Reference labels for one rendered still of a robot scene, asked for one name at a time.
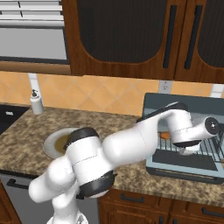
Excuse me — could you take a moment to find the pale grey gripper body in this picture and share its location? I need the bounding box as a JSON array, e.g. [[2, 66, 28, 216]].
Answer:
[[178, 144, 200, 157]]

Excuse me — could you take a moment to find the toaster oven door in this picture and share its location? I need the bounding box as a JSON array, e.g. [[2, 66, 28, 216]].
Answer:
[[145, 139, 224, 186]]

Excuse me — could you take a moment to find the orange kebab skewer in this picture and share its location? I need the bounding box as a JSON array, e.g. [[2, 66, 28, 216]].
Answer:
[[158, 131, 172, 140]]

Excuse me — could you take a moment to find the narrow brown cupboard door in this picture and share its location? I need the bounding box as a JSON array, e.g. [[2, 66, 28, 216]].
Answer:
[[174, 0, 224, 85]]

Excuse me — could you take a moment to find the wide brown cupboard door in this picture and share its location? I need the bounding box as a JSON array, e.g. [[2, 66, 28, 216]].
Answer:
[[61, 0, 188, 81]]

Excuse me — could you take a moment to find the brown drawer front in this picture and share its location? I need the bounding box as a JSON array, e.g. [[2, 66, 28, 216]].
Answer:
[[97, 187, 173, 224], [171, 197, 224, 224]]

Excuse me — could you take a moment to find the white soap dispenser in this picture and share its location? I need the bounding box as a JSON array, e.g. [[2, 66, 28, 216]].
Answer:
[[30, 88, 45, 116]]

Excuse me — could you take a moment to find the grey dishwasher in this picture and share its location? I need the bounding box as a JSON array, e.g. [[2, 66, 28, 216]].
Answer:
[[0, 171, 101, 224]]

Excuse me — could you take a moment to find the black hob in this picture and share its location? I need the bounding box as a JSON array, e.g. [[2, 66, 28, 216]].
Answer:
[[0, 103, 31, 136]]

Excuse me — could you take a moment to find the brown lower cupboard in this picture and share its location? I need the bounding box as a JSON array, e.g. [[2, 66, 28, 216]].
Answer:
[[0, 180, 22, 224]]

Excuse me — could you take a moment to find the wire oven rack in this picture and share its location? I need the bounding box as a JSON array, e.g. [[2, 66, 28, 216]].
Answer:
[[157, 130, 224, 165]]

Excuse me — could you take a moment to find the black drawer handle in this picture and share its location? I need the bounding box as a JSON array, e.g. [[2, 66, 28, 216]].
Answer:
[[120, 192, 145, 205]]

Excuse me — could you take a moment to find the black cupboard door handle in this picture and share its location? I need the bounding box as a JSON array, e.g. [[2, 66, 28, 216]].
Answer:
[[162, 4, 179, 70], [184, 4, 204, 71]]

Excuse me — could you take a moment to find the black dishwasher handle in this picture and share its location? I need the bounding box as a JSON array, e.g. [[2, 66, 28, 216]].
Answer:
[[6, 178, 33, 191]]

